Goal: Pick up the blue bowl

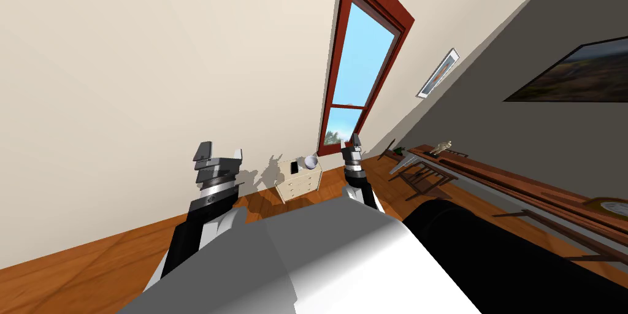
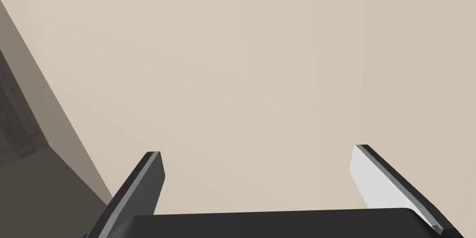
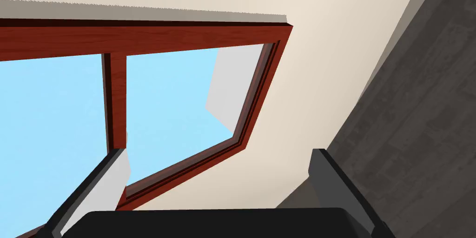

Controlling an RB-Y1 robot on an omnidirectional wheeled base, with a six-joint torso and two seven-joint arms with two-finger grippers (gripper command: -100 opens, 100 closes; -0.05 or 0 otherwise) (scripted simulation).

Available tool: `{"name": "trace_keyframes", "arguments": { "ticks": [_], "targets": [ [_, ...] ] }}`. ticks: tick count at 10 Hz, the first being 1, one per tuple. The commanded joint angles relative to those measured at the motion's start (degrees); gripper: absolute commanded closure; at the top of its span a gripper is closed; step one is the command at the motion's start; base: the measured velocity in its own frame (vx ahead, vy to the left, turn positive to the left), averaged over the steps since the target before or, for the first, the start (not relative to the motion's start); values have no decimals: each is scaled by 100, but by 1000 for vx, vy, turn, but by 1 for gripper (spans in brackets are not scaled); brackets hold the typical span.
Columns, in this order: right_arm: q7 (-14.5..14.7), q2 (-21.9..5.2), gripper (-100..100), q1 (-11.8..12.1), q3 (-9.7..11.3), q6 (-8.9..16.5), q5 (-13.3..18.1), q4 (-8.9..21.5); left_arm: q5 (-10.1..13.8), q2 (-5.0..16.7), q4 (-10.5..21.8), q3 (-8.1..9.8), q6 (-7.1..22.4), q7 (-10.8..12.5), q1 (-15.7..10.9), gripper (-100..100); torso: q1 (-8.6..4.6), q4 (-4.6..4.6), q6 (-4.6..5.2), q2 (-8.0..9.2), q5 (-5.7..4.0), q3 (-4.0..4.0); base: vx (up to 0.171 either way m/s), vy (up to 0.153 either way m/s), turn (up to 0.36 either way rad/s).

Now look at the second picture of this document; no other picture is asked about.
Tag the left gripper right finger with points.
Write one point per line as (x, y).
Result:
(375, 182)

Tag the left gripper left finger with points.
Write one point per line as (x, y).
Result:
(140, 189)

